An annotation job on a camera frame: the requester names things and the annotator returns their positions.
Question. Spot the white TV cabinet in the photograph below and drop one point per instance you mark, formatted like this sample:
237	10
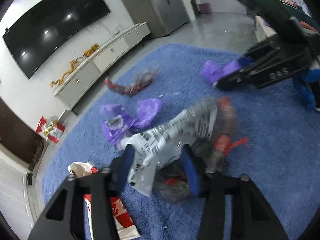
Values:
93	67

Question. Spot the black wall television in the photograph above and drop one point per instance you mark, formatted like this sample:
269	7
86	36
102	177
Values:
38	33

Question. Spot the grey double-door refrigerator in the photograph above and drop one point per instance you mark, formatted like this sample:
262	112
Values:
162	16

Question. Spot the white printed plastic bag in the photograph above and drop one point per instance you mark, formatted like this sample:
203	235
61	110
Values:
159	146

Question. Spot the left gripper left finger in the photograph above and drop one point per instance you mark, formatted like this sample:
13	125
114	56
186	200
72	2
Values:
63	216

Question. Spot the dark brown entrance door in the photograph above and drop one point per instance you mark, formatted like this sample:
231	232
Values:
19	138

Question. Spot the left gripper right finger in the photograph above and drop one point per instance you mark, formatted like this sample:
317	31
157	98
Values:
233	207

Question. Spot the red and white gift bag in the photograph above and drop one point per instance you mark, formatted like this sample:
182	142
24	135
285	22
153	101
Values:
50	128

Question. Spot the red clear plastic wrapper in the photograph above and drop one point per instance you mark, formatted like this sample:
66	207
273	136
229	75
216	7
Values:
140	81

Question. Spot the blue gloved right hand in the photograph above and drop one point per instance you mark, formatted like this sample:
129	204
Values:
306	85

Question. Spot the blue fluffy rug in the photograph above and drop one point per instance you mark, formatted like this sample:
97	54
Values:
282	153

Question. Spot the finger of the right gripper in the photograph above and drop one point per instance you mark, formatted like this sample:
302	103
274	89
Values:
274	49
259	75

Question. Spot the purple stool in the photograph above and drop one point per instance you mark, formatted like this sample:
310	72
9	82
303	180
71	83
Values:
205	8

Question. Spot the red transparent wrapper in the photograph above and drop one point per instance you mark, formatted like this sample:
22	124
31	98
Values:
215	154

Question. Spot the purple wrapper pair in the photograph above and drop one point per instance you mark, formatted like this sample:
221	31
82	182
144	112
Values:
118	123

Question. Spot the golden dragon figurine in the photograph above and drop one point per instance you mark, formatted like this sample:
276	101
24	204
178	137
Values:
60	81

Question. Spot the golden tiger figurine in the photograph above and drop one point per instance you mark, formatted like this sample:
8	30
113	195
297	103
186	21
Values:
91	50

